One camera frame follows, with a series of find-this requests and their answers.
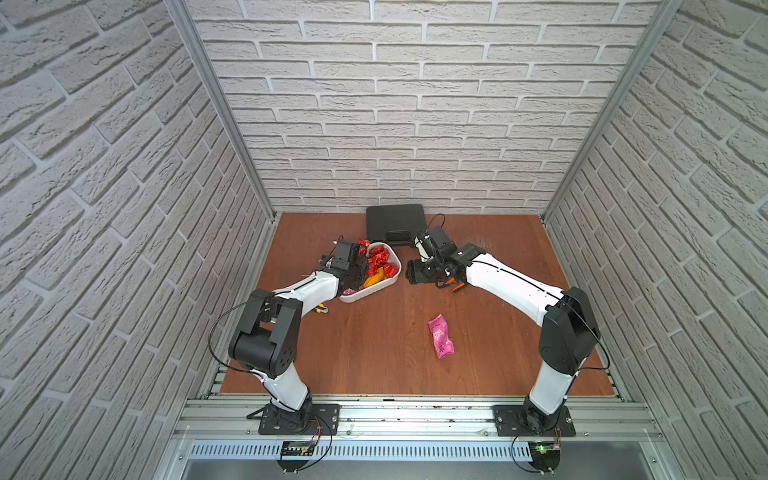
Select white storage box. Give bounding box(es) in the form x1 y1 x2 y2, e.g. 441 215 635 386
340 242 402 303

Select yellow tea bag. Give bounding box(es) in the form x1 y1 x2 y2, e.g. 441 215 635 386
363 267 388 289

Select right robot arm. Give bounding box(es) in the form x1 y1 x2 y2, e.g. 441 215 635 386
406 227 601 432

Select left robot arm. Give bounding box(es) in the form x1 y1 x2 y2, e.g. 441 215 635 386
228 239 368 414

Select black plastic tool case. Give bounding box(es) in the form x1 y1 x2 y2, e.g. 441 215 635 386
366 204 426 247

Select left controller board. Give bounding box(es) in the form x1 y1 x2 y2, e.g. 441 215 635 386
277 441 316 473

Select controller board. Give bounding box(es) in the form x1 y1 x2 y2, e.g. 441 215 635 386
277 441 316 473
529 442 561 474

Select right controller board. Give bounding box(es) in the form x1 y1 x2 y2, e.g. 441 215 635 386
529 442 561 474

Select orange handled pliers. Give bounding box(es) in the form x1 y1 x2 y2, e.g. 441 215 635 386
437 278 466 293

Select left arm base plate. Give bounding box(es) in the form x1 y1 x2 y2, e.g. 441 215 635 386
258 403 341 436

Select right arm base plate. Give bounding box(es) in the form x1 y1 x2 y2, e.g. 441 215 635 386
491 404 576 437

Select aluminium front rail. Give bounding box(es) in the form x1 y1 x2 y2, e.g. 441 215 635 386
171 394 665 442

